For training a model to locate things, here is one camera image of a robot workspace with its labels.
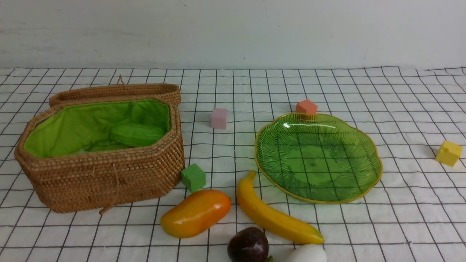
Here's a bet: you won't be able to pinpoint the green bitter gourd toy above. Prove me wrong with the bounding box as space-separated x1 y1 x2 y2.
110 123 168 147

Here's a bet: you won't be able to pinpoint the white radish toy green leaves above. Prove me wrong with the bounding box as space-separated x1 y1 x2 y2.
284 245 327 262

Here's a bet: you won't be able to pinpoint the green glass leaf plate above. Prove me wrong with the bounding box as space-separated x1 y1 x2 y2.
254 113 383 204

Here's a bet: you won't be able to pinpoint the pink foam cube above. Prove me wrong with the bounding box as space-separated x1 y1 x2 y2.
211 108 228 130

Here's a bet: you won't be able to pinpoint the yellow foam cube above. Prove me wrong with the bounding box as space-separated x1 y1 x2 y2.
435 140 462 167

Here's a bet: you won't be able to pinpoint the orange foam cube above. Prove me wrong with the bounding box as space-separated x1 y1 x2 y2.
295 99 318 115

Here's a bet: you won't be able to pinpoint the green foam cube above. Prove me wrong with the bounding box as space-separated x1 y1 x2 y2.
181 163 206 193

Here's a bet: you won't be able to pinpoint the woven wicker basket lid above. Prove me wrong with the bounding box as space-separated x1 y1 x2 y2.
48 76 181 107

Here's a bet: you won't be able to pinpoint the woven wicker basket green lining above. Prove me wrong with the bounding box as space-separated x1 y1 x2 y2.
14 96 185 214

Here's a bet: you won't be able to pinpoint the orange yellow mango toy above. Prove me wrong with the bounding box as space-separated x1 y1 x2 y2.
160 189 232 238

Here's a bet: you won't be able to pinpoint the yellow banana toy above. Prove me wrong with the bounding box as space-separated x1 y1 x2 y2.
236 170 325 245

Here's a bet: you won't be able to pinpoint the dark purple mangosteen toy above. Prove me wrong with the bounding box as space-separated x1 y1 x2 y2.
227 227 269 262

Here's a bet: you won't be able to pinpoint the white black grid tablecloth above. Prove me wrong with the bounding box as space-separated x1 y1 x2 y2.
0 67 466 262

